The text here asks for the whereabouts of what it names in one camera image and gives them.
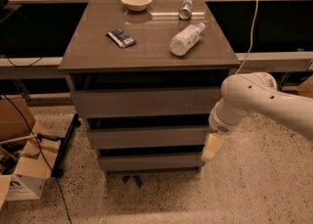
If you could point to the blue snack packet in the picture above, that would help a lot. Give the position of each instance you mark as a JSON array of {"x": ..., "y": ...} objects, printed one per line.
[{"x": 121, "y": 38}]

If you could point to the grey bottom drawer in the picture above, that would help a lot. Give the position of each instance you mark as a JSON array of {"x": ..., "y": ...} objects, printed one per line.
[{"x": 170, "y": 161}]

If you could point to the grey top drawer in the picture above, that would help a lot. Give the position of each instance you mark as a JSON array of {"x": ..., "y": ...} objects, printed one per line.
[{"x": 92, "y": 104}]

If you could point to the small clear plastic bottle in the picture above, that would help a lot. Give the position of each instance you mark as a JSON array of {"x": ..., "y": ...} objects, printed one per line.
[{"x": 186, "y": 10}]

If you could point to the grey middle drawer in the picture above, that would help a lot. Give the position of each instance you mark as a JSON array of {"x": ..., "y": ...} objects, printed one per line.
[{"x": 147, "y": 137}]

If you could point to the cardboard box at right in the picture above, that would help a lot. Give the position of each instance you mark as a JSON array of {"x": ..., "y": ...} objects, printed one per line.
[{"x": 305, "y": 89}]

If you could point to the grey drawer cabinet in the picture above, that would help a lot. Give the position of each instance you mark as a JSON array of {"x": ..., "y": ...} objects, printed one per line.
[{"x": 94, "y": 62}]

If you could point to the grey drawer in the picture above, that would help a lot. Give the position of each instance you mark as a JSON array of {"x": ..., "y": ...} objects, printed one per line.
[
  {"x": 92, "y": 104},
  {"x": 147, "y": 137},
  {"x": 170, "y": 161}
]

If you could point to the open cardboard box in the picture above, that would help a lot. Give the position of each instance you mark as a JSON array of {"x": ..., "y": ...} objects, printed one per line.
[{"x": 34, "y": 158}]

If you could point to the black stand with leg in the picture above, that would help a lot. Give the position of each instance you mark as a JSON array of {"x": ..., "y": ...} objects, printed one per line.
[{"x": 57, "y": 171}]

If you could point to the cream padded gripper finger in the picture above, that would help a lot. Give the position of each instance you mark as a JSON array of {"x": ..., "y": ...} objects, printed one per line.
[{"x": 213, "y": 142}]

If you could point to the large white plastic bottle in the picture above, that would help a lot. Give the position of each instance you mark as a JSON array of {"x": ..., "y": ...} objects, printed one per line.
[{"x": 186, "y": 39}]

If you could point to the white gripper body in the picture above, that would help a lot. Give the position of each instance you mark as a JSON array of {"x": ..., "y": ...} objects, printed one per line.
[{"x": 219, "y": 124}]

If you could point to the white ceramic bowl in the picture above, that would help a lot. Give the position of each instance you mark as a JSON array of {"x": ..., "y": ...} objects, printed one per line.
[{"x": 137, "y": 5}]

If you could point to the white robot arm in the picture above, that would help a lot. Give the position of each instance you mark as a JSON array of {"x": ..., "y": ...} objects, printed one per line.
[{"x": 244, "y": 93}]

